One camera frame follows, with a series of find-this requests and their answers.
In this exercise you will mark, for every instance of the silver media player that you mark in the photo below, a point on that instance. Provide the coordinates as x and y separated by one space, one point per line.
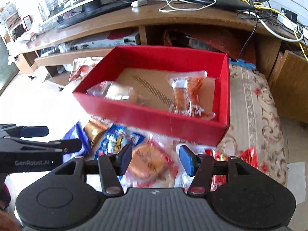
104 40

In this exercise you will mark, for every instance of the dark blue snack bag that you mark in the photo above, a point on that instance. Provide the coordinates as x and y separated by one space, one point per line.
77 132

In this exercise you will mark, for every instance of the white power strip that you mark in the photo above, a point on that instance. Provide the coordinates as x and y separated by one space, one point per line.
293 26

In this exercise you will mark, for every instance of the wooden TV stand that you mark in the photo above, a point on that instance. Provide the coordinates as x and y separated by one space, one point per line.
152 24

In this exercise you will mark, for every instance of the bread bun clear packet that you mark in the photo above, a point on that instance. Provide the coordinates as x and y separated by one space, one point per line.
114 91

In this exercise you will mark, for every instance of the brown wooden cabinet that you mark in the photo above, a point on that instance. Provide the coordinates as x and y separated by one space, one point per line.
288 85

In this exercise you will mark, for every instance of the red cardboard box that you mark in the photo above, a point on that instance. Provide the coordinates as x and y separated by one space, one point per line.
147 69

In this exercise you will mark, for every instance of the white power adapter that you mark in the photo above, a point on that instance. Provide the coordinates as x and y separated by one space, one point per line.
138 3

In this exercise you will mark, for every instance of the white printed snack packet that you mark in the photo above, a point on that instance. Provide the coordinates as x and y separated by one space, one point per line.
182 179

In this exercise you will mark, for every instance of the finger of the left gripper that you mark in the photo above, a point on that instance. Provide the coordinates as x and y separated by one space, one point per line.
23 131

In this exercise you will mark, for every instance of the floral table cloth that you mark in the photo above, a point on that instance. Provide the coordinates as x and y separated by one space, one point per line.
255 133

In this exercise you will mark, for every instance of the gold brown snack packet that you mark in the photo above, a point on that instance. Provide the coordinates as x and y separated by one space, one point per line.
94 130

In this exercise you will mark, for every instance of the orange clear snack packet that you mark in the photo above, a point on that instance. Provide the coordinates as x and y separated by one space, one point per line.
186 87

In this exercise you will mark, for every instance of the round orange pastry packet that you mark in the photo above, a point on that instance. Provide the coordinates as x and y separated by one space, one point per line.
153 165

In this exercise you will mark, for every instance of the flat screen television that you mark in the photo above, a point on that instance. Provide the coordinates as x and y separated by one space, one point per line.
89 2

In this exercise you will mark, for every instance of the blue colourful snack bag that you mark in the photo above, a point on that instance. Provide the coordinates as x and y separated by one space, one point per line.
115 138

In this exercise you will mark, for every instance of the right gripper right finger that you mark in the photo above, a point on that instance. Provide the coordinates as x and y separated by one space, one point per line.
202 167

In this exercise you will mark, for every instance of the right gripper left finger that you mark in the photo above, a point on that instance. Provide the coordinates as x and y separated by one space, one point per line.
109 167

